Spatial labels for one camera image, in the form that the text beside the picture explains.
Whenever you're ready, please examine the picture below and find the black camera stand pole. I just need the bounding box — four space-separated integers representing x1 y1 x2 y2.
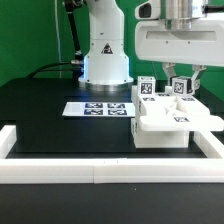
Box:
63 0 83 61

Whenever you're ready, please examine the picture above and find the black cable on table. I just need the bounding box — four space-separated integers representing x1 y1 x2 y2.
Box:
26 61 84 80

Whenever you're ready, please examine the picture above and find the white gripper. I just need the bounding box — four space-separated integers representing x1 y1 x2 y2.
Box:
135 19 224 93

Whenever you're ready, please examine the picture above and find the white chair seat plate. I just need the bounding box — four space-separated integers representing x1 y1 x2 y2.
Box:
131 86 189 148

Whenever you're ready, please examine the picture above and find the white chair back frame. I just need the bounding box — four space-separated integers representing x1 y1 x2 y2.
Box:
136 95 224 132

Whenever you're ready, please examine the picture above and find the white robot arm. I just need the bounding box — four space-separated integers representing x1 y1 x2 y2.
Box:
80 0 224 91

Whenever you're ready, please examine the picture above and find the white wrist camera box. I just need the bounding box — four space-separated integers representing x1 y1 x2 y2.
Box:
135 0 161 20

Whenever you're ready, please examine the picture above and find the white marker sheet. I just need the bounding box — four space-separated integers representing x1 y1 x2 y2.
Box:
62 102 135 117

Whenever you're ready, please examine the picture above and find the white U-shaped fence frame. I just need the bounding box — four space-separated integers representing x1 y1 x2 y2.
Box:
0 125 224 184

